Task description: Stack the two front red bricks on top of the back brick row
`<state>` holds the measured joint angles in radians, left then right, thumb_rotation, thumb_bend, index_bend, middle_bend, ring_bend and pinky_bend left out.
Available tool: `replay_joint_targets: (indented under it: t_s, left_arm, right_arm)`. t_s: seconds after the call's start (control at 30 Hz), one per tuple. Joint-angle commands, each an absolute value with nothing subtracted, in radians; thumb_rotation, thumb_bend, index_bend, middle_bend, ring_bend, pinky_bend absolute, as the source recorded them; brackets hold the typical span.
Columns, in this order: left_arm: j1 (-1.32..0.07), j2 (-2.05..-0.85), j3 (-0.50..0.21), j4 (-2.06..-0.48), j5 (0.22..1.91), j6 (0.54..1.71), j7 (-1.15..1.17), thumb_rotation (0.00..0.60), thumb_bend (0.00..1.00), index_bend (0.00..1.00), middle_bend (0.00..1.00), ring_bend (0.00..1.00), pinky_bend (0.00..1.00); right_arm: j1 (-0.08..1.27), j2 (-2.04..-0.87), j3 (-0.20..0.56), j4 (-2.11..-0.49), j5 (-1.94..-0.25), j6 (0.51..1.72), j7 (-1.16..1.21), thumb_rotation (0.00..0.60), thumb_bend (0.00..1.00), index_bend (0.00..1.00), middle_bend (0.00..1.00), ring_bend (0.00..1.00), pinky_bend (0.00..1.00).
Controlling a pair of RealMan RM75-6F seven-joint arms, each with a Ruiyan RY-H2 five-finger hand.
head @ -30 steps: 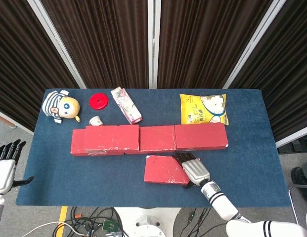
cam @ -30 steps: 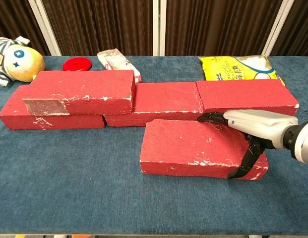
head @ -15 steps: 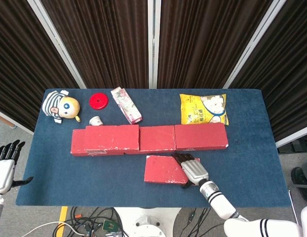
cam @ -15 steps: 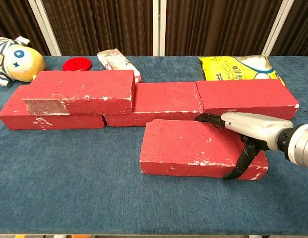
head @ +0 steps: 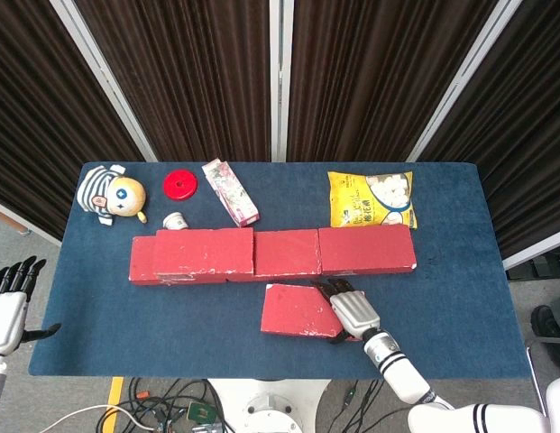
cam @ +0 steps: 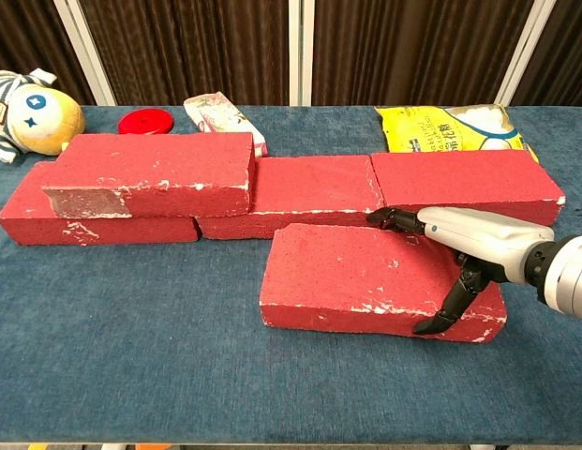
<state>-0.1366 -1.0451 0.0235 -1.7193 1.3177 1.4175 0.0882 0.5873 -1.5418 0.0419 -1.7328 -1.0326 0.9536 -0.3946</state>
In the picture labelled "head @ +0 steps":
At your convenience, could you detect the white cable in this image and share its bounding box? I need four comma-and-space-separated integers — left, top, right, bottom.
38, 403, 150, 433

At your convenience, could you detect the striped yellow plush toy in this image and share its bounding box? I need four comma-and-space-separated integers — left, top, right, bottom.
76, 164, 149, 226

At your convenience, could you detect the floral tissue pack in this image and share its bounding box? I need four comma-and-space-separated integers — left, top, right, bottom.
201, 158, 262, 228

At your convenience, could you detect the red foam brick grey patch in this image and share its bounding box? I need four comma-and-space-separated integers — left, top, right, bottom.
152, 227, 256, 277

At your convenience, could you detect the black cable green connector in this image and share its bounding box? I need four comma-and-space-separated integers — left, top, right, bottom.
333, 378, 387, 433

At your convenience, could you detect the white divider frame post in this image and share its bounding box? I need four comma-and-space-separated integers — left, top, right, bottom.
405, 0, 527, 163
49, 0, 159, 162
269, 0, 293, 162

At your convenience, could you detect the brown fabric divider panel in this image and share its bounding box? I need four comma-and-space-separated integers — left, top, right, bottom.
0, 0, 145, 247
74, 0, 274, 162
418, 0, 560, 272
288, 0, 501, 162

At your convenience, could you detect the black cable tangle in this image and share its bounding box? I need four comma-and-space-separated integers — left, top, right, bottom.
125, 377, 226, 433

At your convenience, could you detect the black rounded floor object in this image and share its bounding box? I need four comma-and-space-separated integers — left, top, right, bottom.
530, 304, 560, 354

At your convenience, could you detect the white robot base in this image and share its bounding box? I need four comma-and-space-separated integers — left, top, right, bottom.
207, 377, 333, 433

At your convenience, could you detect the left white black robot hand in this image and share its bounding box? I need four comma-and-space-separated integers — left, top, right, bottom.
0, 255, 62, 354

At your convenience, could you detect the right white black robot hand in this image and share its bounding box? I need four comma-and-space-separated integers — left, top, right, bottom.
309, 277, 382, 345

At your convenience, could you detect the red round plastic disc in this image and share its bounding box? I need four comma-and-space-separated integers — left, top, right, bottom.
162, 169, 198, 202

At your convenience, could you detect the dark equipment with green light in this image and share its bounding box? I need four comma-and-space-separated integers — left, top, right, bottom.
507, 246, 560, 281

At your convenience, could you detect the yellow marshmallow bag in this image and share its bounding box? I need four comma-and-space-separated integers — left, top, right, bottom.
326, 170, 418, 230

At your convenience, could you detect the blue table cloth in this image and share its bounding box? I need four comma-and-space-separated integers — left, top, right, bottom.
27, 161, 533, 380

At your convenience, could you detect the yellow floor tape strip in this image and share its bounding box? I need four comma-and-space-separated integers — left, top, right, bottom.
98, 377, 125, 433

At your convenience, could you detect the small white jar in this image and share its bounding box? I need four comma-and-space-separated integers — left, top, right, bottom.
161, 212, 189, 231

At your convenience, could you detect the green circuit board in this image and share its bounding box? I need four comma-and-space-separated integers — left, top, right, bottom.
187, 400, 217, 425

